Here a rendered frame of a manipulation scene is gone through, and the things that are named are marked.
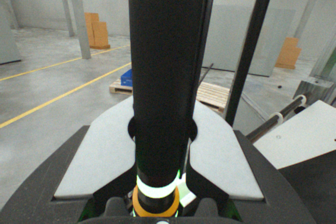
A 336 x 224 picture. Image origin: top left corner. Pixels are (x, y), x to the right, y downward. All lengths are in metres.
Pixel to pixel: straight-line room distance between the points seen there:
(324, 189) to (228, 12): 5.51
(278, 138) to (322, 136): 0.09
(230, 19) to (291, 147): 5.27
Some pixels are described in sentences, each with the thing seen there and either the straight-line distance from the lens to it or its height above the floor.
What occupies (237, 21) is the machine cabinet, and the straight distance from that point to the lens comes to 5.66.
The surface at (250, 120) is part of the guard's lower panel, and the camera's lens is 1.34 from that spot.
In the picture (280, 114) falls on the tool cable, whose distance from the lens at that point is 0.38.
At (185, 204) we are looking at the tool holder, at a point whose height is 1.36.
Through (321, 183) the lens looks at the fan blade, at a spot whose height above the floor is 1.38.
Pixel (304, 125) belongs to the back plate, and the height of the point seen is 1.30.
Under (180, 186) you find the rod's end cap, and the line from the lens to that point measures 0.20.
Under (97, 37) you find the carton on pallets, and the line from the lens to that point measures 8.50.
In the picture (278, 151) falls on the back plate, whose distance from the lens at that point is 0.52.
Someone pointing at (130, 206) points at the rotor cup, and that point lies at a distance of 0.33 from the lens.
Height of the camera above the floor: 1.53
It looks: 28 degrees down
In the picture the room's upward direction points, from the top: 4 degrees clockwise
